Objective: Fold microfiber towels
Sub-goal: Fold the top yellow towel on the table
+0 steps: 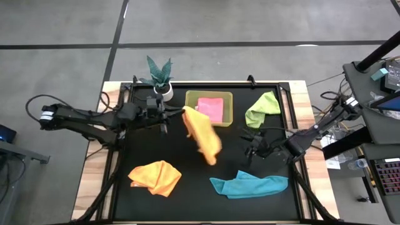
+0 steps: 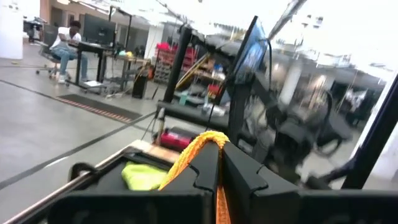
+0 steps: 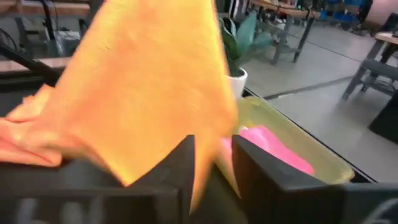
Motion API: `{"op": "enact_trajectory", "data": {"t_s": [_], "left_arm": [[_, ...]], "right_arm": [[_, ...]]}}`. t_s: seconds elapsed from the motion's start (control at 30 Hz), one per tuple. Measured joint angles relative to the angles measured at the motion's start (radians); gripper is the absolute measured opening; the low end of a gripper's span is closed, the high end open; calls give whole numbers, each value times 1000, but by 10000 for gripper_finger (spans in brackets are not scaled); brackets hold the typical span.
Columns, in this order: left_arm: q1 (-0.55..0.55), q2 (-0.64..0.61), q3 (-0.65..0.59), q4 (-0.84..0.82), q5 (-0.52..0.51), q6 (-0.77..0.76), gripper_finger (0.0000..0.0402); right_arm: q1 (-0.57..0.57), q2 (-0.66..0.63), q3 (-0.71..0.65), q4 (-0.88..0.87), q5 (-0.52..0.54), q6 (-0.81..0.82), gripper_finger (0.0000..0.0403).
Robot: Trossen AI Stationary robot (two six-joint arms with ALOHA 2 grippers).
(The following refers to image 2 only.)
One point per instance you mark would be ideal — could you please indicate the green microfiber towel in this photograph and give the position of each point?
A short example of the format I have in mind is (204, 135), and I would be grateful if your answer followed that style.
(143, 177)

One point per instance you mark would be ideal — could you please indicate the grey office chair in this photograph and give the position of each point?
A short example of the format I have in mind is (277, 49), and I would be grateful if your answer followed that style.
(49, 53)

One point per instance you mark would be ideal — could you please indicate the black office desk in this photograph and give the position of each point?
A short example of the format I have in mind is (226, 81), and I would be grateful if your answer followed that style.
(90, 48)

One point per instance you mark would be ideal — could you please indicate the person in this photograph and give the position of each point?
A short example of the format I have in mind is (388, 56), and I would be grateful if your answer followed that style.
(66, 43)

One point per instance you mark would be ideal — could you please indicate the grey side desk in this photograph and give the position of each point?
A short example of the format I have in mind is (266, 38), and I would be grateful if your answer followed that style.
(186, 113)

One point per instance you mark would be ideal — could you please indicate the red storage bin rack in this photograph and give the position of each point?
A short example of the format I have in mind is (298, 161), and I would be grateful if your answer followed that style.
(164, 59)

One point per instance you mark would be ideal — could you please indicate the black desk monitor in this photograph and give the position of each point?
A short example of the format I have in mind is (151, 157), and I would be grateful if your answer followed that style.
(99, 29)

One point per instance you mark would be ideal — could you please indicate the white pillar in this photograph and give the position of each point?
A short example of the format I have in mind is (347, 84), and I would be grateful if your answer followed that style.
(11, 28)

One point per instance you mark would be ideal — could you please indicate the black frame clamp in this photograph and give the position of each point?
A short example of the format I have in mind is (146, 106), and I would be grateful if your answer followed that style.
(74, 171)

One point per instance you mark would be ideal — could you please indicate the red and black floor device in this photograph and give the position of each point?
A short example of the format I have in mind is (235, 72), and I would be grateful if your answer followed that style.
(175, 140)

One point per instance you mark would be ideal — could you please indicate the black pole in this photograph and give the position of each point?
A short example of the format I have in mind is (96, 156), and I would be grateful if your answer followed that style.
(177, 68)

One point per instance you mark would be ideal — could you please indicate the black slanted post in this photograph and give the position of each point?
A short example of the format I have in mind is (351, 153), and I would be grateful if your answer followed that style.
(373, 133)

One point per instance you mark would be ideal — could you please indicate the orange microfiber towel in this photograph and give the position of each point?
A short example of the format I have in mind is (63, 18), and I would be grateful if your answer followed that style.
(205, 138)

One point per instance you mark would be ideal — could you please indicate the small teal box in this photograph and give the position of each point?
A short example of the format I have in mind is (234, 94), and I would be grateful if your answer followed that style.
(183, 99)

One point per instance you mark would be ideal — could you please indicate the black floor mat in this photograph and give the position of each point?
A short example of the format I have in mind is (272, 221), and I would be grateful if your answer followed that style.
(99, 107)

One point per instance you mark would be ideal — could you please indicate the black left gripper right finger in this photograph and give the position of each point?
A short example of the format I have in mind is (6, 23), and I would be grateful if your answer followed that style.
(239, 174)

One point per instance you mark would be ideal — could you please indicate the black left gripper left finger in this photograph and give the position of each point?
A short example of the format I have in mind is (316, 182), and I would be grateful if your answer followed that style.
(206, 168)

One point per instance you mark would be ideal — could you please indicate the black blue-screen monitor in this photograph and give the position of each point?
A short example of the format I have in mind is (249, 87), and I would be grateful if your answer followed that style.
(253, 53)

